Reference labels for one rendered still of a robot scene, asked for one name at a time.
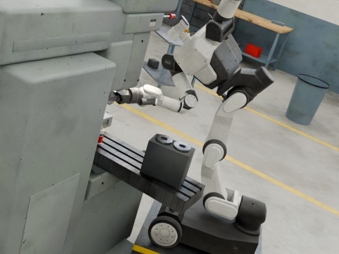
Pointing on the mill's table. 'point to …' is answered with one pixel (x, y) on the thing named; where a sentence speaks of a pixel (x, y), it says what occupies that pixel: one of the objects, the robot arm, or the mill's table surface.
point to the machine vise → (107, 120)
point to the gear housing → (143, 22)
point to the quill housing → (135, 60)
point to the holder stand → (167, 160)
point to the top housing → (146, 5)
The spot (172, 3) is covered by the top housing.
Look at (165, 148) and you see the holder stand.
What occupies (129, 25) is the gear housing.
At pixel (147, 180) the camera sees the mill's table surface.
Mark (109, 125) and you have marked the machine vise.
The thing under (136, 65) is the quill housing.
